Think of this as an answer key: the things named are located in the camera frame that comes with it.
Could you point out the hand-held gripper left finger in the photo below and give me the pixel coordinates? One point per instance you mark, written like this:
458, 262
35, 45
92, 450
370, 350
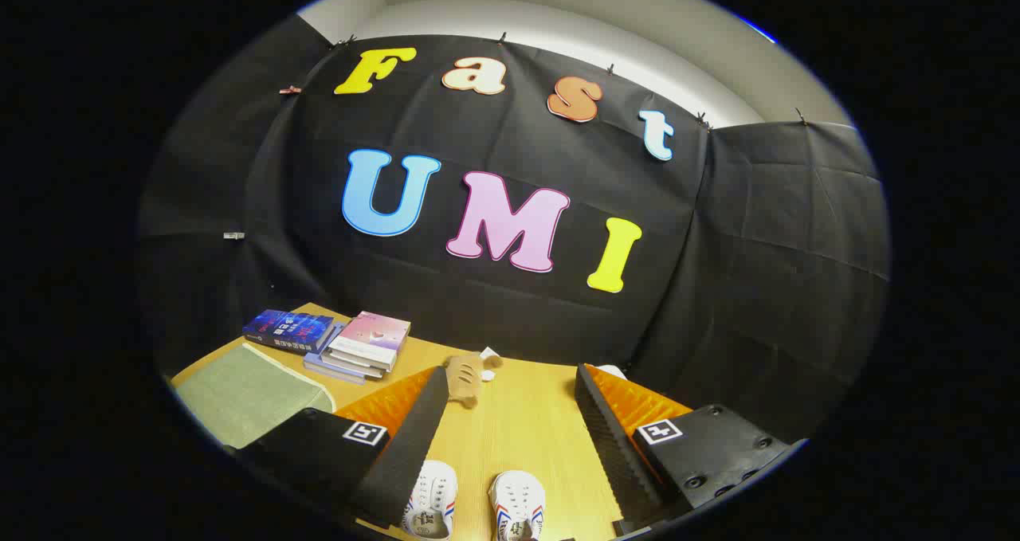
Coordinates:
406, 453

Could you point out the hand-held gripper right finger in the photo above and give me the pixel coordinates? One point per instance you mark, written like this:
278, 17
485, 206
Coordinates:
613, 445

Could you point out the white canvas shoe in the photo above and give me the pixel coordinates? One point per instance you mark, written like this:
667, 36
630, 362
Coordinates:
516, 505
430, 497

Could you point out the green fabric storage box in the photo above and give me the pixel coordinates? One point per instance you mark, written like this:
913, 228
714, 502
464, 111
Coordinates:
247, 393

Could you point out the white plush toy red label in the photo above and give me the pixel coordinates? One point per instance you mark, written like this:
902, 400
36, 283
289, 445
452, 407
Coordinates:
611, 370

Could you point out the brown plush toy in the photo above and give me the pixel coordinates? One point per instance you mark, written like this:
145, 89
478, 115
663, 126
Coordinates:
464, 378

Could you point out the grey cover book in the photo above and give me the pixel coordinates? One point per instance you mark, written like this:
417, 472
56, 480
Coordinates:
347, 368

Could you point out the white cover book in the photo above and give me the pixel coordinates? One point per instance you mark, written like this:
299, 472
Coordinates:
355, 361

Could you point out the pink cover book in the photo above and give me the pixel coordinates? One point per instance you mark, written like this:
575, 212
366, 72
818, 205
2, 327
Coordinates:
370, 330

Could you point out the dark blue cover book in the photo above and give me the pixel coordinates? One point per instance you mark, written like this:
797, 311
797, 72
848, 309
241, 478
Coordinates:
287, 330

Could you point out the black backdrop cloth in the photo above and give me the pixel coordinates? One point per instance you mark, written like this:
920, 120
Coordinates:
494, 150

